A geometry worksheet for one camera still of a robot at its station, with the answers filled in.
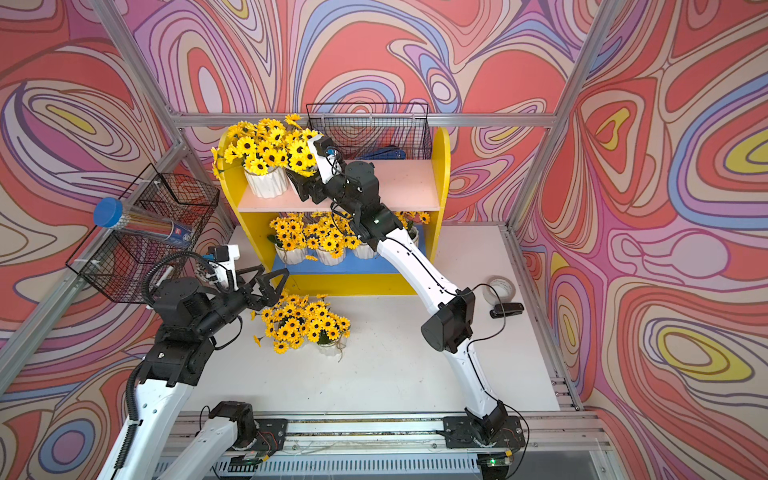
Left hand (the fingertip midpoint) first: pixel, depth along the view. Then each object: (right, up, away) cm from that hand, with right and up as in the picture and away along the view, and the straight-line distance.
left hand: (278, 271), depth 66 cm
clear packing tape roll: (+64, -8, +34) cm, 73 cm away
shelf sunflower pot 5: (+18, +5, +23) cm, 30 cm away
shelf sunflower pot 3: (-2, +8, +15) cm, 17 cm away
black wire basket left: (-39, +1, +2) cm, 39 cm away
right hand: (+5, +24, +4) cm, 25 cm away
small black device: (+64, -14, +29) cm, 72 cm away
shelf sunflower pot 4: (+8, +8, +13) cm, 17 cm away
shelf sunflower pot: (+9, -15, +10) cm, 20 cm away
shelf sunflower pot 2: (-2, -14, +11) cm, 18 cm away
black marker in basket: (-32, -1, +9) cm, 33 cm away
